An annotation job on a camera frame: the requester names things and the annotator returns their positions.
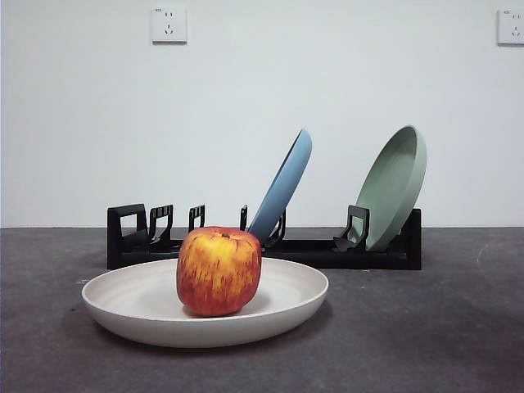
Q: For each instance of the black plate rack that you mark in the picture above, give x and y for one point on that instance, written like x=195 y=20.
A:
x=327 y=256

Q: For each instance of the cream yellow plate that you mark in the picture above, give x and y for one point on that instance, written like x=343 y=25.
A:
x=133 y=294

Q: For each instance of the green plate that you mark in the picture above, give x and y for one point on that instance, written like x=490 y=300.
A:
x=389 y=192

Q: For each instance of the red yellow apple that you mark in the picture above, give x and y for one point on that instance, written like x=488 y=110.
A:
x=218 y=274

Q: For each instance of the white wall socket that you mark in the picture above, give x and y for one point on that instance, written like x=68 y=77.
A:
x=169 y=25
x=511 y=28

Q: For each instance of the blue plate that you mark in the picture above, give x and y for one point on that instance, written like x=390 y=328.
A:
x=281 y=188

